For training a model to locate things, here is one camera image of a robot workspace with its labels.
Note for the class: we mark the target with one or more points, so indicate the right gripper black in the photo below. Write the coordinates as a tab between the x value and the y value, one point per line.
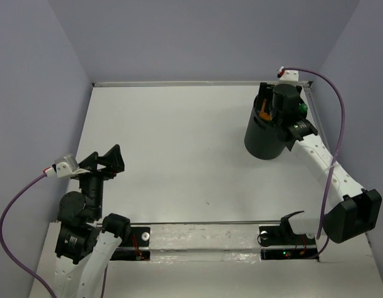
266	92

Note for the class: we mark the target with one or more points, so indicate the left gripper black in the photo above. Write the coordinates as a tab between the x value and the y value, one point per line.
113	158

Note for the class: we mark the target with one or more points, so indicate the orange plastic bottle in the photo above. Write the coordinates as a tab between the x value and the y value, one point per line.
264	112

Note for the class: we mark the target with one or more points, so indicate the green plastic bottle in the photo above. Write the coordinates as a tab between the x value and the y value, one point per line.
303	108

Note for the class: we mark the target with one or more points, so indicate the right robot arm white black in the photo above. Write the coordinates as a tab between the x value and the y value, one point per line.
347	210

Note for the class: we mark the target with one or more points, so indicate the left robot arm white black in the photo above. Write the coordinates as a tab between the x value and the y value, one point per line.
87	239

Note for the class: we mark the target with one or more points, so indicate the black plastic bin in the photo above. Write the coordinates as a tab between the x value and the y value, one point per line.
261	145

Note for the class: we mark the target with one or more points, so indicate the white foam front board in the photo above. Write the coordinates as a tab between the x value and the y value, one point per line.
204	243

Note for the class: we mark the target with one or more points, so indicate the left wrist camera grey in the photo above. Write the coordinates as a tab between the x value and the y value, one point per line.
65	167

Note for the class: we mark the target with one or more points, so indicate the aluminium table edge rail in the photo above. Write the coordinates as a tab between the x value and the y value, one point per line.
143	84

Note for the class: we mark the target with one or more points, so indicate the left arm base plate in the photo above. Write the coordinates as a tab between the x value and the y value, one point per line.
136	247

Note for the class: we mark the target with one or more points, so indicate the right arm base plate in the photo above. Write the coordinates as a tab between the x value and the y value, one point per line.
276	246

